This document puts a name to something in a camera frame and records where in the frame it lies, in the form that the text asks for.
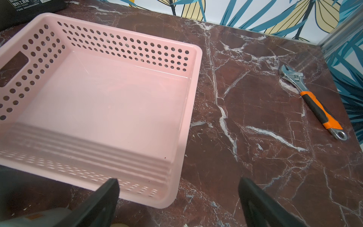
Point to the right aluminium frame post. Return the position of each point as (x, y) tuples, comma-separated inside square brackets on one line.
[(349, 25)]

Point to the pink perforated plastic basket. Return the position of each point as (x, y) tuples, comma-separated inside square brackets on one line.
[(91, 102)]

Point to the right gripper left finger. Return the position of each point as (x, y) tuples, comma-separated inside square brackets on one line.
[(97, 210)]

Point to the orange handled adjustable wrench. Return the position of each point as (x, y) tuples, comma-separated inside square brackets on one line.
[(320, 111)]

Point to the yellow black toolbox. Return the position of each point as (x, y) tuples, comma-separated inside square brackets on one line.
[(16, 12)]

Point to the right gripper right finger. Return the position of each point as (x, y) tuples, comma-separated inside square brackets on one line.
[(260, 210)]

